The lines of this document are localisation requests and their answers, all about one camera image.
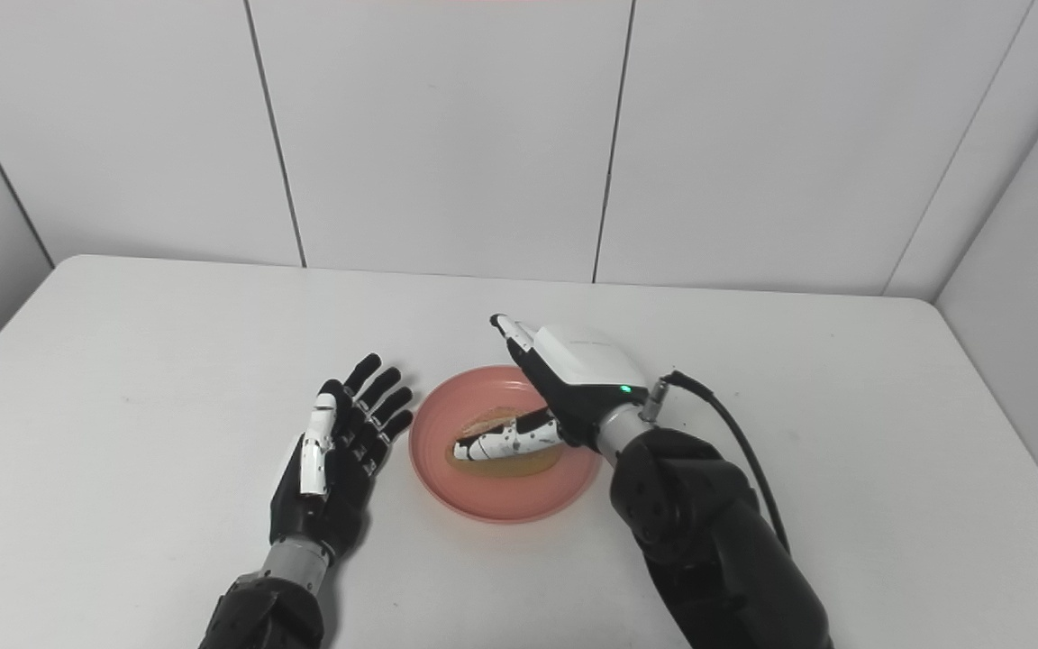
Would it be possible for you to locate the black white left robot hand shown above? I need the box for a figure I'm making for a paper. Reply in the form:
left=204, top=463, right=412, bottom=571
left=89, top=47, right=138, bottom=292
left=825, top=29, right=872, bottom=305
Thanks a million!
left=268, top=352, right=415, bottom=565

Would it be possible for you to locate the pink round plate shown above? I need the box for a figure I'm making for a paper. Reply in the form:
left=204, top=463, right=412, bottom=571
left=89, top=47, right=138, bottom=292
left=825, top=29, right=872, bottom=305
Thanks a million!
left=408, top=364, right=604, bottom=526

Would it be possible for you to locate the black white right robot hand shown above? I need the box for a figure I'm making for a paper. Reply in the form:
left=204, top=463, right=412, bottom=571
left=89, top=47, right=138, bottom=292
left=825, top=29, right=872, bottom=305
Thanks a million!
left=452, top=313, right=651, bottom=463

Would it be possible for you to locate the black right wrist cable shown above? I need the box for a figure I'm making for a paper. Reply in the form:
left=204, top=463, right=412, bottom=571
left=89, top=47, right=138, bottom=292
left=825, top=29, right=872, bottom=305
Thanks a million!
left=644, top=370, right=793, bottom=556

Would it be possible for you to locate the golden bread roll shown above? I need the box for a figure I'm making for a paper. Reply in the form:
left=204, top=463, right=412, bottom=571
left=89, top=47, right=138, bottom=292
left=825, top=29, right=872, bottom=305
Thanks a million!
left=442, top=407, right=566, bottom=480

